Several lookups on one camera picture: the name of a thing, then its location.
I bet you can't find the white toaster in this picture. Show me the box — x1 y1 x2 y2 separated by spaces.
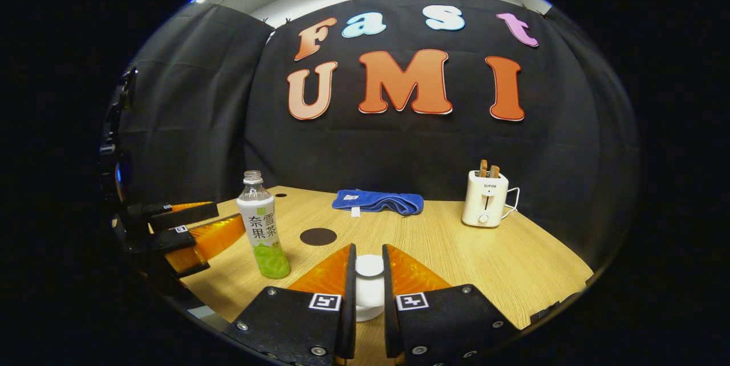
461 170 510 228

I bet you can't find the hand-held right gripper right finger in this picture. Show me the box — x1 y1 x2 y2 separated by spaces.
382 243 521 366

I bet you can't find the dark brown round coaster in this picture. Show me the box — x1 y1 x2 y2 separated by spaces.
300 227 338 246

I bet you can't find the black backdrop cloth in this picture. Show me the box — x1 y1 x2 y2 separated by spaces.
106 0 639 267

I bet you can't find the blue towel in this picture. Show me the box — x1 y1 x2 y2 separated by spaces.
332 189 425 217

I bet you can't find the white teacup lid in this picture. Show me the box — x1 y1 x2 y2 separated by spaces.
354 254 386 316

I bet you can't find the green white label water bottle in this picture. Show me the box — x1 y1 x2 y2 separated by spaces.
237 170 291 280

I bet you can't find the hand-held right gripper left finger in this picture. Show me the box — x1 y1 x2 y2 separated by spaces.
224 243 358 366

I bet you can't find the white toaster cable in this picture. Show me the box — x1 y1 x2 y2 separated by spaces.
502 186 521 219

